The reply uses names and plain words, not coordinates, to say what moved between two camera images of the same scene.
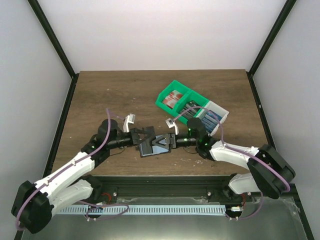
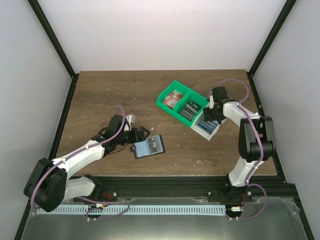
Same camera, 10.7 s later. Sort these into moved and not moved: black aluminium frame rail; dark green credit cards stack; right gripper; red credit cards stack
Moved: right gripper
Not moved: red credit cards stack; dark green credit cards stack; black aluminium frame rail
